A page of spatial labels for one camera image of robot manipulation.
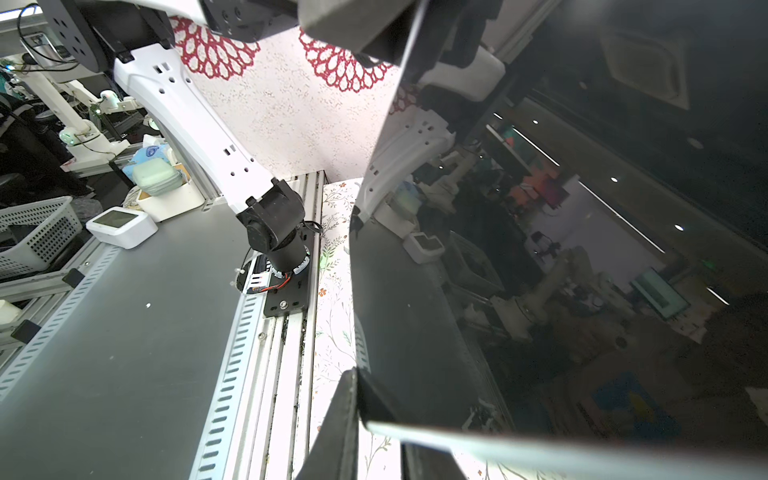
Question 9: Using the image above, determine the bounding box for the small white display device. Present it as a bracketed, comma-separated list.
[86, 206, 158, 250]

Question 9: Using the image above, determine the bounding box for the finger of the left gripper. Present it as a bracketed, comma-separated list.
[298, 0, 430, 54]

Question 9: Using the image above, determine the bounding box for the black phone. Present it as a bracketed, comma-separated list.
[349, 1, 767, 479]

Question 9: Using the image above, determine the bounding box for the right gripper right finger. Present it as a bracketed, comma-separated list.
[401, 443, 466, 480]

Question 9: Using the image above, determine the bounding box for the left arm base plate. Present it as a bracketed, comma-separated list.
[233, 226, 317, 317]

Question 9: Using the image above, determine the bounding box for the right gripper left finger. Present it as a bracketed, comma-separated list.
[296, 368, 360, 480]

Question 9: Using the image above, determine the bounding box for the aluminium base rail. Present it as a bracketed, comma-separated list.
[188, 170, 328, 480]

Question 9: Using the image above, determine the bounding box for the white box with green items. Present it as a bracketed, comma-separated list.
[120, 135, 205, 223]

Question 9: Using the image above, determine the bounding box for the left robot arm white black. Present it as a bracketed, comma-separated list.
[41, 1, 428, 272]

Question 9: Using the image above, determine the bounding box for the white perforated plastic basket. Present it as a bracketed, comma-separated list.
[1, 196, 83, 279]

